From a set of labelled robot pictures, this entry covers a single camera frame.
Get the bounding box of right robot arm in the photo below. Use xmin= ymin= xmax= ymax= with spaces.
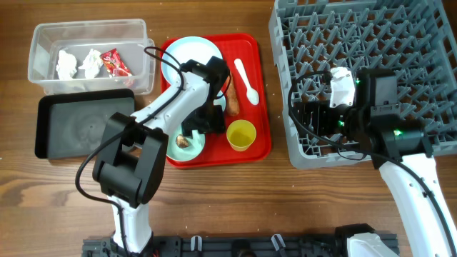
xmin=286 ymin=67 xmax=456 ymax=256

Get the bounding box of yellow plastic cup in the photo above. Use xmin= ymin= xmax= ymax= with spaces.
xmin=226 ymin=119 xmax=256 ymax=151

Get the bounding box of clear plastic bin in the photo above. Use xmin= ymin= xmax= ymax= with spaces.
xmin=28 ymin=19 xmax=156 ymax=95

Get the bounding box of light blue plate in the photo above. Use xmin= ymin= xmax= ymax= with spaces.
xmin=163 ymin=36 xmax=229 ymax=89

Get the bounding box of orange carrot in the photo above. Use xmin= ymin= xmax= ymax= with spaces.
xmin=224 ymin=74 xmax=240 ymax=116

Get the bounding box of grey dishwasher rack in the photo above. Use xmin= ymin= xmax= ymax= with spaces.
xmin=268 ymin=0 xmax=456 ymax=156

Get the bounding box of mint green bowl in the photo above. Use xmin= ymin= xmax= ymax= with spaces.
xmin=166 ymin=127 xmax=206 ymax=162

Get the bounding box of red plastic tray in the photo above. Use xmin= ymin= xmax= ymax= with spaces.
xmin=166 ymin=33 xmax=271 ymax=168

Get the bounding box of white tissue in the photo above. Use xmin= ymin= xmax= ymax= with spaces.
xmin=79 ymin=49 xmax=104 ymax=79
xmin=56 ymin=50 xmax=77 ymax=80

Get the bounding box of red snack wrapper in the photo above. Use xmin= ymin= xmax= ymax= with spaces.
xmin=100 ymin=49 xmax=132 ymax=77

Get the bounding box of white plastic spoon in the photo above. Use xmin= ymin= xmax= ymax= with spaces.
xmin=234 ymin=59 xmax=260 ymax=106

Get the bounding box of brown food scrap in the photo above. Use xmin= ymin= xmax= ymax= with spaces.
xmin=176 ymin=134 xmax=190 ymax=148

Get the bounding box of black waste tray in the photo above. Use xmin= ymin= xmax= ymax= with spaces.
xmin=34 ymin=89 xmax=135 ymax=159

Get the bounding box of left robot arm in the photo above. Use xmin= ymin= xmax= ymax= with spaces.
xmin=75 ymin=56 xmax=230 ymax=256

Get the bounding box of light blue bowl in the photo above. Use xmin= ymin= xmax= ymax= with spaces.
xmin=214 ymin=91 xmax=226 ymax=112

